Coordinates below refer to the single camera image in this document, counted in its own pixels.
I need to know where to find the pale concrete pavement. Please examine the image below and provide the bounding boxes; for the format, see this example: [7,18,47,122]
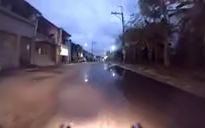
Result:
[109,62,205,102]

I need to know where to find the large grey building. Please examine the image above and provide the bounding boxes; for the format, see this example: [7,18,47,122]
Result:
[0,0,41,71]

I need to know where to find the robot's own part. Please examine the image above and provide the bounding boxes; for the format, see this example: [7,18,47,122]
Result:
[59,123,72,128]
[131,122,143,128]

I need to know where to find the utility pole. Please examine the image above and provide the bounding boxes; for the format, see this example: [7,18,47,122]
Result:
[110,5,127,63]

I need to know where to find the dark pavement strip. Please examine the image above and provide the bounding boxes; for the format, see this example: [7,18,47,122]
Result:
[0,63,74,80]

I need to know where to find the narrow building with pale sign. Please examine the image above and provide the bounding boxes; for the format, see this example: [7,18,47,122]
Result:
[58,28,73,65]

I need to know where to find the grey building with balcony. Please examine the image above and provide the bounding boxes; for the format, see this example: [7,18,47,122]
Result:
[31,14,63,67]

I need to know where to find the grey asphalt road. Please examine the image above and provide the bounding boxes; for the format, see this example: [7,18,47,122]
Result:
[0,61,205,128]

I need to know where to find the row of dark trees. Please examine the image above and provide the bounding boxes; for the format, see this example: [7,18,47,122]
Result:
[106,0,205,71]

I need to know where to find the row of distant buildings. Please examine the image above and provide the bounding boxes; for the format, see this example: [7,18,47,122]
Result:
[69,41,103,64]

